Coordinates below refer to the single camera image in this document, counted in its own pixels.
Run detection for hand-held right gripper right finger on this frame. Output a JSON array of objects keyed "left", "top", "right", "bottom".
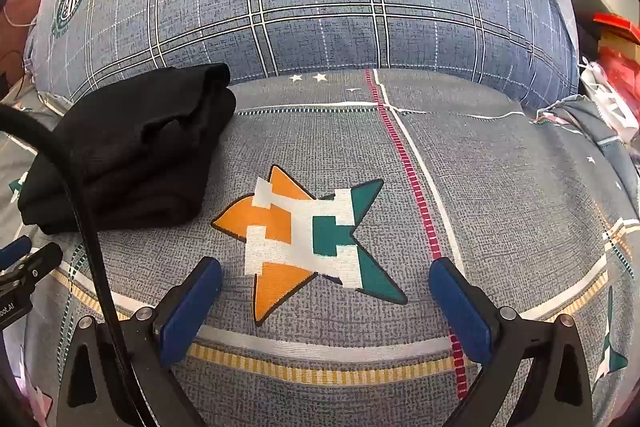
[{"left": 428, "top": 257, "right": 596, "bottom": 427}]

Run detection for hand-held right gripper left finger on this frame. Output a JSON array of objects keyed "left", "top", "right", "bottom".
[{"left": 55, "top": 257, "right": 223, "bottom": 427}]

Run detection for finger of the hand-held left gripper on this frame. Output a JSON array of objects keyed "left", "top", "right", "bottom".
[
  {"left": 0, "top": 235, "right": 33, "bottom": 270},
  {"left": 0, "top": 243, "right": 64, "bottom": 295}
]

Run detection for black pants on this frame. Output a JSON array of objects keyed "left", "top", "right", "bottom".
[{"left": 17, "top": 63, "right": 237, "bottom": 236}]

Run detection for grey star print bed sheet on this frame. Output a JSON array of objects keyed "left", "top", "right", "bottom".
[{"left": 0, "top": 67, "right": 640, "bottom": 427}]

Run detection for white plastic bag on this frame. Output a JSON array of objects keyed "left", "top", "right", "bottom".
[{"left": 580, "top": 61, "right": 640, "bottom": 132}]

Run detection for red plastic bag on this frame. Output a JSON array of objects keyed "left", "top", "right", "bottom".
[{"left": 597, "top": 46, "right": 640, "bottom": 108}]

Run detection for red box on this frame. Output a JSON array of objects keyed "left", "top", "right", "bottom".
[{"left": 592, "top": 13, "right": 640, "bottom": 45}]

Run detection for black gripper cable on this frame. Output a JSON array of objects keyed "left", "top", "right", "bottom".
[{"left": 0, "top": 103, "right": 151, "bottom": 427}]

